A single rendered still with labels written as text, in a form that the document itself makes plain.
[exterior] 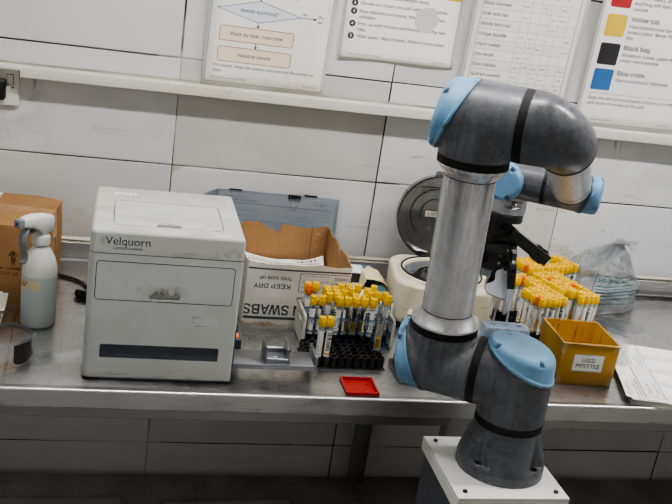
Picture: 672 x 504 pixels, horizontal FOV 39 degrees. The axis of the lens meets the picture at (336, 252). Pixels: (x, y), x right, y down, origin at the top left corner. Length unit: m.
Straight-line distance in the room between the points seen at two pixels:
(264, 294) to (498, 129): 0.84
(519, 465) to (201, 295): 0.65
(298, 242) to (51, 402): 0.83
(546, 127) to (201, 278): 0.70
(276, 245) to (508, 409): 0.97
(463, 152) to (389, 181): 0.99
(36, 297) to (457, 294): 0.89
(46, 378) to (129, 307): 0.21
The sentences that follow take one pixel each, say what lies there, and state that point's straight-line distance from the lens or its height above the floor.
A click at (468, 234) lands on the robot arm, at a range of 1.50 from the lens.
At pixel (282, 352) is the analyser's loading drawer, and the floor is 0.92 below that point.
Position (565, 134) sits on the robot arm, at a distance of 1.44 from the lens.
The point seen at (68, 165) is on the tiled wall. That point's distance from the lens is 2.34.
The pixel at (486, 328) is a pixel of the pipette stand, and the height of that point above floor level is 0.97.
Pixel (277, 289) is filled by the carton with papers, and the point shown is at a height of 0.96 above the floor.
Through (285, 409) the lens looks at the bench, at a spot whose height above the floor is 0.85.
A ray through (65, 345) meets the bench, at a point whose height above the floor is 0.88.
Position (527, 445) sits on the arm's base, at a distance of 1.62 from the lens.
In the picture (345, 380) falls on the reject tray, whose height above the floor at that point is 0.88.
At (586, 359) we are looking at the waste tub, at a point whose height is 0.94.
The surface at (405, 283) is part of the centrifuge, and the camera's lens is 2.17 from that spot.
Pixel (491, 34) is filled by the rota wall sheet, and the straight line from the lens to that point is 2.42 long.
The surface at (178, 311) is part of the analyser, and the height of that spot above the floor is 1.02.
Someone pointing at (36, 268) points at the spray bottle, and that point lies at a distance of 1.97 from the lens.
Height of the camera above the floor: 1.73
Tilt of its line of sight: 19 degrees down
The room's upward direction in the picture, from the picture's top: 9 degrees clockwise
